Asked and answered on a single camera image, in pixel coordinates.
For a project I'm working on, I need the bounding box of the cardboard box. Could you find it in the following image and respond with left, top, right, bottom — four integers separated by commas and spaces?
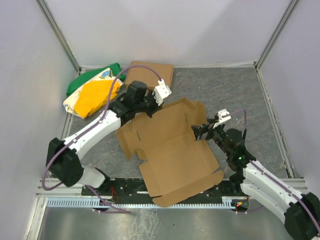
115, 97, 224, 207
125, 61, 174, 89

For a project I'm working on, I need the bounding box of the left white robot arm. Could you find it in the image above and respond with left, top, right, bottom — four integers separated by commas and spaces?
46, 80, 172, 188

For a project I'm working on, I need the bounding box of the closed folded cardboard box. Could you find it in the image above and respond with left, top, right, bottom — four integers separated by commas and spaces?
125, 61, 174, 89

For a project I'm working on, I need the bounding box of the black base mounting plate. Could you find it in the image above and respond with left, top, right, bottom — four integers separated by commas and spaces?
95, 178, 250, 204

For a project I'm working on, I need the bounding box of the green yellow white cloth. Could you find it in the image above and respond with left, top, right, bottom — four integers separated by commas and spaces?
63, 62, 126, 119

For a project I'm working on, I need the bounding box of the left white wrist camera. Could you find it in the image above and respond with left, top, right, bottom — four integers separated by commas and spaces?
153, 79, 172, 106

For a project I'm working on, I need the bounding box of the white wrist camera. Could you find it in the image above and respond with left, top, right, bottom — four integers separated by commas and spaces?
213, 109, 231, 128
153, 79, 172, 106

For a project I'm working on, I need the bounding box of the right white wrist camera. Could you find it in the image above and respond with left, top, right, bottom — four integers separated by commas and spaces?
213, 109, 231, 128

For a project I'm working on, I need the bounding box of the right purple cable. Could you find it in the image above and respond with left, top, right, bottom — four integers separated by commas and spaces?
222, 108, 320, 233

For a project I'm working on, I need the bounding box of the purple cable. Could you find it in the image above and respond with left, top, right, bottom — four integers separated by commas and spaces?
222, 108, 320, 233
41, 64, 163, 215

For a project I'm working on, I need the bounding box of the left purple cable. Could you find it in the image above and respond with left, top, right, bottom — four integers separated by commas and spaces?
41, 64, 163, 215

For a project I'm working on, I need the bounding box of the aluminium front rail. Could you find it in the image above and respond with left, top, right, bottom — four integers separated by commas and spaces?
34, 176, 313, 200

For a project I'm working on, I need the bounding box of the light blue slotted cable duct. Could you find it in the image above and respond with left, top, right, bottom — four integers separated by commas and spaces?
46, 197, 236, 210

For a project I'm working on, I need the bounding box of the right aluminium frame post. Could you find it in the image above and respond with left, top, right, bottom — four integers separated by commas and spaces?
254, 0, 300, 71

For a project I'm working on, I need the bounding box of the aluminium frame post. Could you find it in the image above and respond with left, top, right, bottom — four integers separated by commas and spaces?
35, 0, 82, 74
254, 0, 300, 71

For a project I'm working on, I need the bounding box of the left aluminium frame post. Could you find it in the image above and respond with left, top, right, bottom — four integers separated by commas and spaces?
35, 0, 82, 74

